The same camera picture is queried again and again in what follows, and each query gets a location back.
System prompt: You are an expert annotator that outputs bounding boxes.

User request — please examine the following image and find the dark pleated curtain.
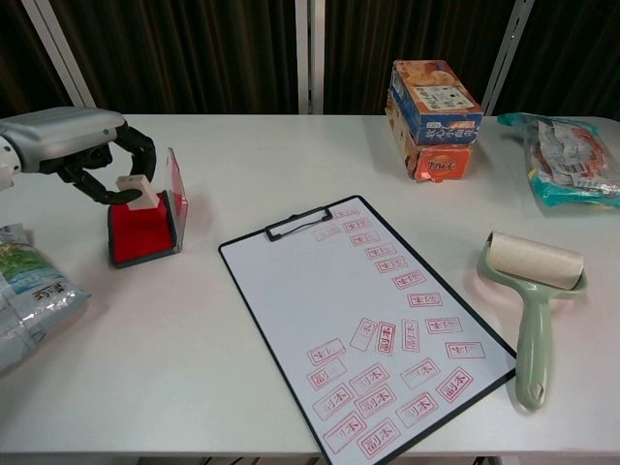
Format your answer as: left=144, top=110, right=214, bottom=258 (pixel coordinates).
left=0, top=0, right=620, bottom=126

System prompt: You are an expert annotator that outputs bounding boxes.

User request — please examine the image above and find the white upright frame post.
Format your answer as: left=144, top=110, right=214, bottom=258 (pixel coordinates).
left=294, top=0, right=325, bottom=115

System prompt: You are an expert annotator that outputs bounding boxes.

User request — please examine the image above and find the white slanted frame bar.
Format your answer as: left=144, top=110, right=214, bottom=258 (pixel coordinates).
left=481, top=0, right=537, bottom=117
left=21, top=0, right=101, bottom=112

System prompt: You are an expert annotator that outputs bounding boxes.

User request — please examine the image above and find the white and red stamp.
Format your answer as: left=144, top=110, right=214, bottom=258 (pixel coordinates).
left=114, top=173, right=157, bottom=212

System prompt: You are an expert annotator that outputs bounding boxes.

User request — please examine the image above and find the white paper with red stamps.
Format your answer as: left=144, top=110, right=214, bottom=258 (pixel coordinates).
left=221, top=198, right=514, bottom=462

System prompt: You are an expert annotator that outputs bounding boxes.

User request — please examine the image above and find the green lint roller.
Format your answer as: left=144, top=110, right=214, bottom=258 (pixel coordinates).
left=476, top=231, right=590, bottom=412

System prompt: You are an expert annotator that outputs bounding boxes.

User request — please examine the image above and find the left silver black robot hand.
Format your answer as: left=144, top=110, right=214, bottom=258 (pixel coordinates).
left=0, top=107, right=159, bottom=207

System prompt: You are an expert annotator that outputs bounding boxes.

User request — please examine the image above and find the teal plastic snack bag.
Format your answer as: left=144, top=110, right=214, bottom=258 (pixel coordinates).
left=497, top=111, right=620, bottom=210

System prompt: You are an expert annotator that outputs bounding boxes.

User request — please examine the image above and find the blue snack box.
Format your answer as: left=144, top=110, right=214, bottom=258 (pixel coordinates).
left=388, top=59, right=484, bottom=146

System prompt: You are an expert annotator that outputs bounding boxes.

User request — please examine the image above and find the orange snack box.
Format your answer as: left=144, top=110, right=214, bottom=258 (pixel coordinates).
left=385, top=104, right=474, bottom=185

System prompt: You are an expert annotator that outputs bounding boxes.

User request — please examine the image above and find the black clipboard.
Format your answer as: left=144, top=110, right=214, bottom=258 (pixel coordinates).
left=217, top=195, right=517, bottom=465

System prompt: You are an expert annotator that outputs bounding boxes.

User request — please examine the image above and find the silver green snack bag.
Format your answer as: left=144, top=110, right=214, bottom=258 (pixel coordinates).
left=0, top=222, right=92, bottom=374

